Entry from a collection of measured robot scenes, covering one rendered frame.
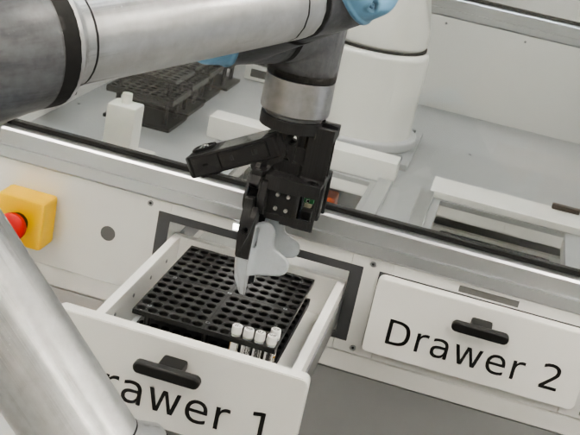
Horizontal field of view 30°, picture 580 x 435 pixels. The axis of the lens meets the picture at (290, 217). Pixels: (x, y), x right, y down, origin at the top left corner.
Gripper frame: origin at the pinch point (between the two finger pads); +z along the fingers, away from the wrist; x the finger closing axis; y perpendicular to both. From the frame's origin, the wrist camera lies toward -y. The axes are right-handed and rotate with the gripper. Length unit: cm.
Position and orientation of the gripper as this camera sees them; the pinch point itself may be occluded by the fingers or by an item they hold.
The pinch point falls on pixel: (242, 275)
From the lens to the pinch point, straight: 124.1
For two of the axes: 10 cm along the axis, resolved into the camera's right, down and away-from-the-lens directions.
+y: 9.5, 2.6, -1.5
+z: -1.9, 9.1, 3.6
